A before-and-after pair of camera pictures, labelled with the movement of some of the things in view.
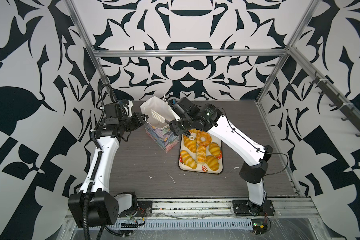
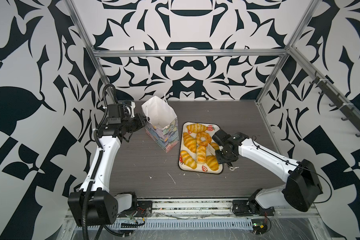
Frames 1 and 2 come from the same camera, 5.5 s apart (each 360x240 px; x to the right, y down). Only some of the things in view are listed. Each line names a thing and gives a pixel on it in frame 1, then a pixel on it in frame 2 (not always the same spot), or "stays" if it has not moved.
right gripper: x=174 y=128 → x=231 y=159
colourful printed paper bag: x=157 y=114 stays
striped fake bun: x=214 y=149 stays
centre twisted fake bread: x=201 y=154 stays
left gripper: x=139 y=120 stays
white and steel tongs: x=160 y=118 → x=213 y=151
